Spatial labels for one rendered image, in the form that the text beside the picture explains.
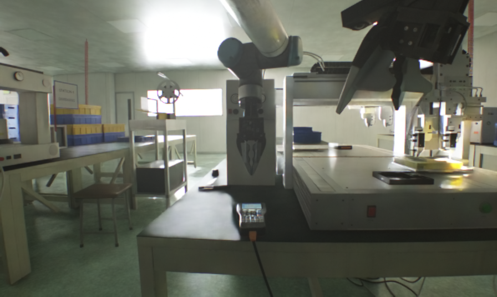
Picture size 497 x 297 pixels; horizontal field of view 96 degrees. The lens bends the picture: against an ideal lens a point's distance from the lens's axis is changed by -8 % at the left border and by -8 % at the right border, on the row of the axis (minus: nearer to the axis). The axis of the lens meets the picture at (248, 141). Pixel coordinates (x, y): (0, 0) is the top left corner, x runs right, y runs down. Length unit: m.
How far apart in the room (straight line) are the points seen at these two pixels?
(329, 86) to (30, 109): 2.09
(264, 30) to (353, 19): 0.18
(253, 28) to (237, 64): 0.19
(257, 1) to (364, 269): 0.63
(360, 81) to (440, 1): 0.12
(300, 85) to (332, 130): 7.29
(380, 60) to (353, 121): 8.15
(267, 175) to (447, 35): 0.87
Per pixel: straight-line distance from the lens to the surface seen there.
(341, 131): 8.39
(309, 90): 1.05
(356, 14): 0.43
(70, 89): 2.53
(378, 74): 0.35
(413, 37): 0.37
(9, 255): 2.19
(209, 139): 8.26
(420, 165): 0.99
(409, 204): 0.73
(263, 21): 0.51
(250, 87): 0.74
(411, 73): 0.44
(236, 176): 1.11
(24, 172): 2.16
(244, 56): 0.67
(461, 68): 1.19
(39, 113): 2.35
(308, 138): 3.51
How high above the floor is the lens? 1.03
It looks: 4 degrees down
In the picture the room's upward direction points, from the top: straight up
